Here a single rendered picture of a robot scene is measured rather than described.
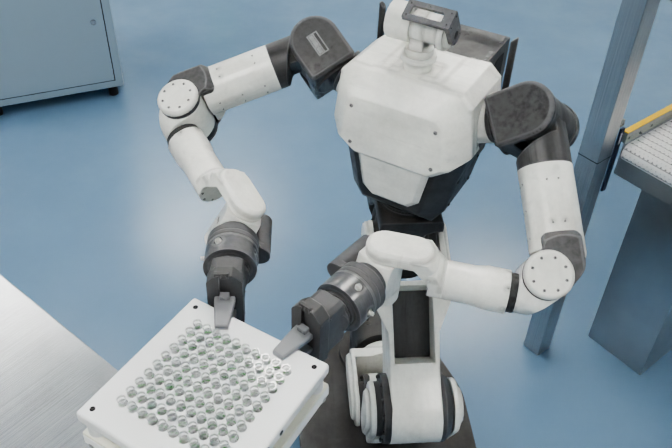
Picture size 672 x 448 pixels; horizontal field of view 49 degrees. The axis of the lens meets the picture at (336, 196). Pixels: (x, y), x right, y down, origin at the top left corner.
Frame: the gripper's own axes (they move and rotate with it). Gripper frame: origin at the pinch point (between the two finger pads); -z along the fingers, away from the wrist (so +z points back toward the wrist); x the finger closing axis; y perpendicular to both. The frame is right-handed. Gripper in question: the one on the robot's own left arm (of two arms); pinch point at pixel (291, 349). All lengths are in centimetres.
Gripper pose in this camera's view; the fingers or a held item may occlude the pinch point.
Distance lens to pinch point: 109.5
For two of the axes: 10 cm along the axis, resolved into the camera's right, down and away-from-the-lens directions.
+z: 6.2, -4.6, 6.3
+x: -0.4, 7.9, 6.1
